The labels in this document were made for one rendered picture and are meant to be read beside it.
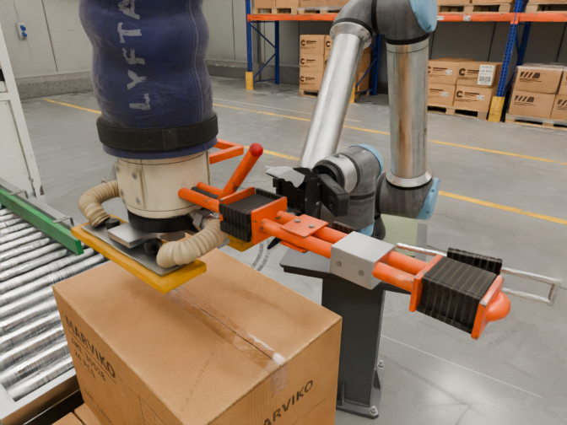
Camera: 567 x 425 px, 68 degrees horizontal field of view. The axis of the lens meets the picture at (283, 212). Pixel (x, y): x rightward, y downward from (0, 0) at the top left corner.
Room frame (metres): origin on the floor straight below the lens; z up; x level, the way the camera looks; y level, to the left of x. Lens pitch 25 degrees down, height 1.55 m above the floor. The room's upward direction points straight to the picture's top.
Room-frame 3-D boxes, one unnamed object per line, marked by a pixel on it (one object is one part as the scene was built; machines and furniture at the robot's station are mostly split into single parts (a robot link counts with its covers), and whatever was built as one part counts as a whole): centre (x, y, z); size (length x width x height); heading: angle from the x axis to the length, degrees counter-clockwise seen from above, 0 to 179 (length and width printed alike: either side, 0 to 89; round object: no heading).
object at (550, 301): (0.51, -0.21, 1.24); 0.31 x 0.03 x 0.05; 62
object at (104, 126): (0.82, 0.24, 1.36); 0.23 x 0.23 x 0.04
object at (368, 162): (0.90, -0.16, 1.24); 0.12 x 0.09 x 0.10; 140
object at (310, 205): (0.78, -0.05, 1.24); 0.12 x 0.09 x 0.08; 140
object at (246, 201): (0.66, 0.05, 1.24); 0.10 x 0.08 x 0.06; 140
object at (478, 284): (0.43, -0.21, 1.24); 0.08 x 0.07 x 0.05; 50
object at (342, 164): (0.84, -0.10, 1.24); 0.09 x 0.05 x 0.10; 50
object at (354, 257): (0.52, -0.11, 1.23); 0.07 x 0.07 x 0.04; 50
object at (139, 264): (0.75, 0.30, 1.14); 0.34 x 0.10 x 0.05; 50
